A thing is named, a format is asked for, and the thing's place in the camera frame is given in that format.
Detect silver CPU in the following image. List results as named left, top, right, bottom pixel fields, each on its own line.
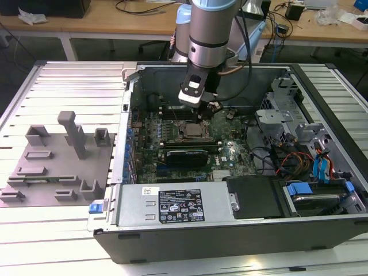
left=185, top=124, right=204, bottom=136

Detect metal socket cover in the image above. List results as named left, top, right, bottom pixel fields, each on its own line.
left=177, top=120, right=212, bottom=141

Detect CPU socket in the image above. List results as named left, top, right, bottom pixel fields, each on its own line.
left=177, top=119, right=213, bottom=141

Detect green motherboard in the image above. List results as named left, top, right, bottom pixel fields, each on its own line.
left=128, top=108, right=259, bottom=185

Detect black cylinder component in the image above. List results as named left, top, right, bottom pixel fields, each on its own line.
left=147, top=93, right=160, bottom=112

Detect silver metal disk bay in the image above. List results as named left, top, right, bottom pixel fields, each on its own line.
left=254, top=76, right=343, bottom=162

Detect black graphics card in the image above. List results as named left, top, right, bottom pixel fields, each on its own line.
left=164, top=148, right=210, bottom=169

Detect black desktop box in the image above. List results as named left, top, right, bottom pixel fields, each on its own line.
left=260, top=0, right=273, bottom=21

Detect silver chipset heatsink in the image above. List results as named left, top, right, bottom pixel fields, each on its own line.
left=212, top=169, right=231, bottom=181

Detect small black cube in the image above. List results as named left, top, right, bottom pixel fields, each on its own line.
left=285, top=3, right=305, bottom=21

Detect wooden desk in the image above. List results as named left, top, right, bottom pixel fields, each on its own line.
left=258, top=0, right=368, bottom=58
left=0, top=0, right=190, bottom=63

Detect white flat device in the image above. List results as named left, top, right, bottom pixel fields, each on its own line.
left=304, top=0, right=337, bottom=9

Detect clear plastic bags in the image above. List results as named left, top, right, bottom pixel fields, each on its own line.
left=314, top=5, right=356, bottom=27

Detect hard disk in blue carrier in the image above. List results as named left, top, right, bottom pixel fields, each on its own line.
left=283, top=180, right=362, bottom=218

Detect silver power supply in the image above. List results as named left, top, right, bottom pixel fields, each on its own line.
left=116, top=183, right=241, bottom=228

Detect white box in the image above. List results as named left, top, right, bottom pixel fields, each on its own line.
left=354, top=16, right=368, bottom=31

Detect open black PC case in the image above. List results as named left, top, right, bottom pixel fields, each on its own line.
left=86, top=61, right=368, bottom=265

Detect grey parts rack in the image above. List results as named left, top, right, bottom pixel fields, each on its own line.
left=0, top=110, right=116, bottom=208

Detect wide black box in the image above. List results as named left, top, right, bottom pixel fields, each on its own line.
left=0, top=0, right=92, bottom=18

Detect crumpled clear plastic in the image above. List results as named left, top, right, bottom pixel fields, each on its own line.
left=17, top=7, right=48, bottom=24

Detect green RAM stick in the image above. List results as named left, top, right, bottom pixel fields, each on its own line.
left=24, top=177, right=61, bottom=184

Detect black camera cable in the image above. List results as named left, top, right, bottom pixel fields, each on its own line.
left=217, top=14, right=254, bottom=101

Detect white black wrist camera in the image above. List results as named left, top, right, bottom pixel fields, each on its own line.
left=177, top=73, right=209, bottom=108

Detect black wire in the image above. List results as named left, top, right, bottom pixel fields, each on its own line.
left=244, top=114, right=278, bottom=176

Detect red power wire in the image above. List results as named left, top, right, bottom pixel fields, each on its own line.
left=277, top=152, right=310, bottom=175

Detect yellow power wire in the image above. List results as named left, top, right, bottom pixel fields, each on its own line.
left=296, top=155, right=313, bottom=173

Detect blue flat data wire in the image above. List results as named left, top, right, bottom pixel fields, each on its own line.
left=321, top=152, right=332, bottom=185
left=312, top=152, right=323, bottom=185

